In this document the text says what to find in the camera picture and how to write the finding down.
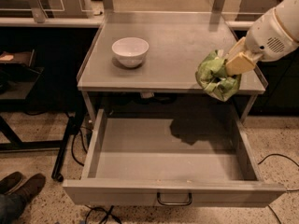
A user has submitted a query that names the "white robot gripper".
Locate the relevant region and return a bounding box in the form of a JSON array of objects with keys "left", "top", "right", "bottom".
[{"left": 225, "top": 7, "right": 299, "bottom": 77}]

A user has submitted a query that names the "green jalapeno chip bag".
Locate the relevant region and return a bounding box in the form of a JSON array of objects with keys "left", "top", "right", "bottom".
[{"left": 195, "top": 50, "right": 241, "bottom": 102}]

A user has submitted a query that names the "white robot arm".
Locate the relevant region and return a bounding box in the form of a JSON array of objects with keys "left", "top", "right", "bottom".
[{"left": 225, "top": 0, "right": 299, "bottom": 76}]

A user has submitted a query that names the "grey open top drawer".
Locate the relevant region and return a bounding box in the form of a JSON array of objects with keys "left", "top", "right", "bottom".
[{"left": 63, "top": 117, "right": 285, "bottom": 207}]

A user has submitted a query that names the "grey cabinet table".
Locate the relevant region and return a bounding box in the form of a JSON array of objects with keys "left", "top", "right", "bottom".
[{"left": 78, "top": 12, "right": 265, "bottom": 128}]

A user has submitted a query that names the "white ceramic bowl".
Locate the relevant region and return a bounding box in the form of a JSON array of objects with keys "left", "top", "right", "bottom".
[{"left": 111, "top": 37, "right": 150, "bottom": 68}]

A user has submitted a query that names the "dark right shoe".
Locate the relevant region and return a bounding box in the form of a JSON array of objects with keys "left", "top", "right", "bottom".
[{"left": 12, "top": 174, "right": 46, "bottom": 203}]

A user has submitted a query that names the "dark shoe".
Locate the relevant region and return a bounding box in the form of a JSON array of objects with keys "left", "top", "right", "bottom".
[
  {"left": 12, "top": 174, "right": 46, "bottom": 203},
  {"left": 0, "top": 172, "right": 23, "bottom": 194}
]

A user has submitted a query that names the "dark left shoe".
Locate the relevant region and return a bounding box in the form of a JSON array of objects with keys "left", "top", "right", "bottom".
[{"left": 0, "top": 172, "right": 23, "bottom": 194}]

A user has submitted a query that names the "blue jeans leg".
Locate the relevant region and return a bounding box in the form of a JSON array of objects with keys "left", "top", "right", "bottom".
[{"left": 0, "top": 194, "right": 26, "bottom": 224}]

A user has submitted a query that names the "black floor cable right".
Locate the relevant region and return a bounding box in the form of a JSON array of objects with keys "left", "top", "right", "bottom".
[{"left": 257, "top": 152, "right": 299, "bottom": 193}]

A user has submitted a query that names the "black floor cable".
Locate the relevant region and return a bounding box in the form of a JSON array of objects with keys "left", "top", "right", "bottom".
[
  {"left": 81, "top": 204, "right": 123, "bottom": 224},
  {"left": 257, "top": 152, "right": 299, "bottom": 193}
]

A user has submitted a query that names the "black drawer handle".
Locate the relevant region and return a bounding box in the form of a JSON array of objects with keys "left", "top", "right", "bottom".
[{"left": 156, "top": 192, "right": 192, "bottom": 206}]

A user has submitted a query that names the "black floor cable front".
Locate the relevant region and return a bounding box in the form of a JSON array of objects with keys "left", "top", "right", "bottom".
[{"left": 81, "top": 204, "right": 123, "bottom": 224}]

